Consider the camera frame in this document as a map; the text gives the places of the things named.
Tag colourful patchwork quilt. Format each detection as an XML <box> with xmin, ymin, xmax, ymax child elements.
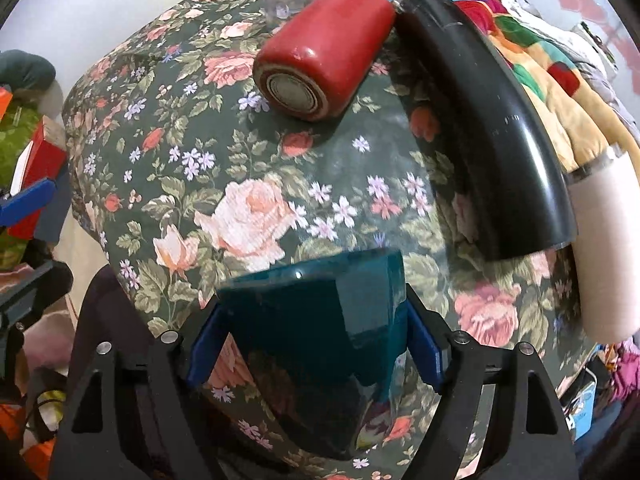
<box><xmin>454</xmin><ymin>0</ymin><xmax>639</xmax><ymax>171</ymax></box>

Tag dark green mug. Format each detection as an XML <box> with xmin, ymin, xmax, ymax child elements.
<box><xmin>218</xmin><ymin>248</ymin><xmax>408</xmax><ymax>460</ymax></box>

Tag red thermos bottle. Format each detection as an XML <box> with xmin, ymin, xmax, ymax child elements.
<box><xmin>253</xmin><ymin>0</ymin><xmax>395</xmax><ymax>122</ymax></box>

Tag blue white booklet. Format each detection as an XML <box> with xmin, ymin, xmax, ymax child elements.
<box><xmin>561</xmin><ymin>367</ymin><xmax>598</xmax><ymax>441</ymax></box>

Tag red box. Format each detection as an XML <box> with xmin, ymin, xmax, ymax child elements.
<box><xmin>7</xmin><ymin>116</ymin><xmax>66</xmax><ymax>240</ymax></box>

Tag white thermos bottle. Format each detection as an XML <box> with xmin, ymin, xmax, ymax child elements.
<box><xmin>566</xmin><ymin>144</ymin><xmax>639</xmax><ymax>344</ymax></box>

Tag black thermos bottle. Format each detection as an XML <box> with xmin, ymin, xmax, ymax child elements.
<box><xmin>393</xmin><ymin>0</ymin><xmax>577</xmax><ymax>260</ymax></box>

